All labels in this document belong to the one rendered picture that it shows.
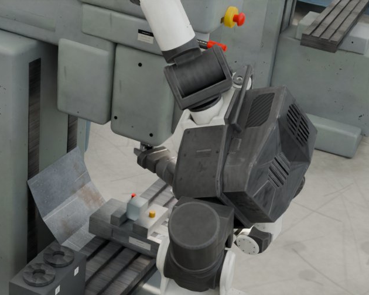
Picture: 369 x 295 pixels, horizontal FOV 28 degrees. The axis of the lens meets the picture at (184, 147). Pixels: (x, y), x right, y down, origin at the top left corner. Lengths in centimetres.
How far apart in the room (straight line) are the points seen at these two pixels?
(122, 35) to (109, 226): 70
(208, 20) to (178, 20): 34
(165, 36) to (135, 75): 54
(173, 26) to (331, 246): 285
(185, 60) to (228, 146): 23
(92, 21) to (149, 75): 24
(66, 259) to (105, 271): 31
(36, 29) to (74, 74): 19
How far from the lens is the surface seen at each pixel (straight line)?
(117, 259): 250
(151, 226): 248
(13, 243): 268
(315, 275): 412
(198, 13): 206
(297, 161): 184
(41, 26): 238
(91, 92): 233
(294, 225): 450
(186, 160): 180
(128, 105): 230
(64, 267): 215
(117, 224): 252
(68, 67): 235
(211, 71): 175
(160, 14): 172
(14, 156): 249
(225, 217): 164
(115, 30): 222
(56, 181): 270
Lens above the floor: 242
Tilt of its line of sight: 28 degrees down
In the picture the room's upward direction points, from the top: 7 degrees clockwise
